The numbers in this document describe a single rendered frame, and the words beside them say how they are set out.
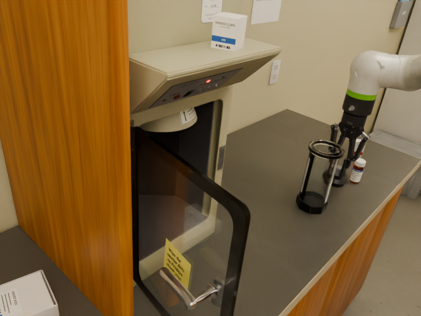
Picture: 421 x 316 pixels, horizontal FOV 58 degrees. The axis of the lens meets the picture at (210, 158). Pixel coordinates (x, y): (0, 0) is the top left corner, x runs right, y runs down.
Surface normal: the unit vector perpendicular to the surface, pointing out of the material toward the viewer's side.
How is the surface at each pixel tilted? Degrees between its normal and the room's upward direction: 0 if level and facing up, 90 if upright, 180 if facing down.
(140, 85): 90
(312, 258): 0
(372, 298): 0
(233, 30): 90
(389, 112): 90
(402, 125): 90
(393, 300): 0
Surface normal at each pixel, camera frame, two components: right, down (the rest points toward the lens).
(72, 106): -0.67, 0.32
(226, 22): -0.40, 0.43
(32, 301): 0.09, -0.86
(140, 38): 0.74, 0.39
